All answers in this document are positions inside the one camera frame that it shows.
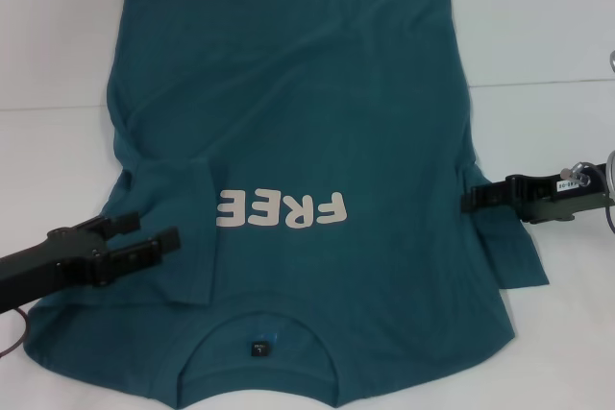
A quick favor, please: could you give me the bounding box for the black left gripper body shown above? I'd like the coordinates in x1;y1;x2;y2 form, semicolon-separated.
0;226;103;317

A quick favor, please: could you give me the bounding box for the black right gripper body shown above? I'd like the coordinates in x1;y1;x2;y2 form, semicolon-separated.
505;173;612;227

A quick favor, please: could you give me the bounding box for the teal t-shirt with FREE print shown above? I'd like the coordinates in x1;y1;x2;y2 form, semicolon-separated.
21;0;552;410

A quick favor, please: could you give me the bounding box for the silver cable connector plug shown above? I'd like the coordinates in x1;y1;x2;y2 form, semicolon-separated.
558;161;607;188

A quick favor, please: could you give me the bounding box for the thin dark left wrist cable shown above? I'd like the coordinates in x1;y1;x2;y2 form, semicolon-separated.
0;305;31;359

